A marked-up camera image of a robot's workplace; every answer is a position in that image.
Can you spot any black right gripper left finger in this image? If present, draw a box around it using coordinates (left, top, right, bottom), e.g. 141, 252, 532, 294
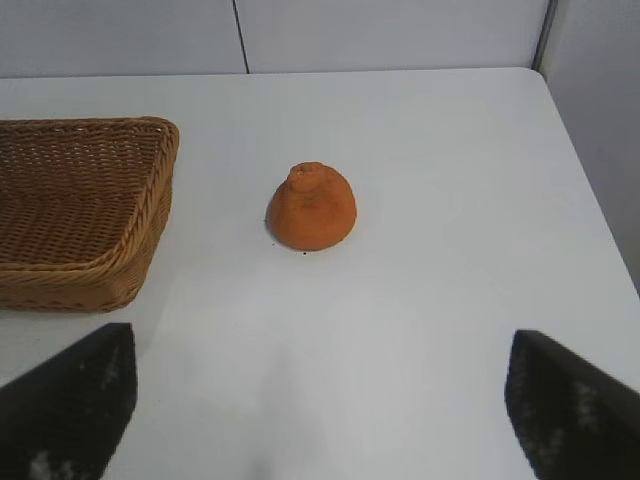
0, 322, 140, 480

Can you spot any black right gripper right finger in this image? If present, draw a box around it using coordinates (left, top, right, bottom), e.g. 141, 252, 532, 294
504, 329, 640, 480

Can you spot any brown woven wicker basket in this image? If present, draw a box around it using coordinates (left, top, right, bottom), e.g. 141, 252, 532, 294
0, 116, 181, 314

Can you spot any knobbed orange fruit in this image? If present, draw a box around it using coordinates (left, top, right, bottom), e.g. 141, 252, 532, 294
267, 161, 359, 252

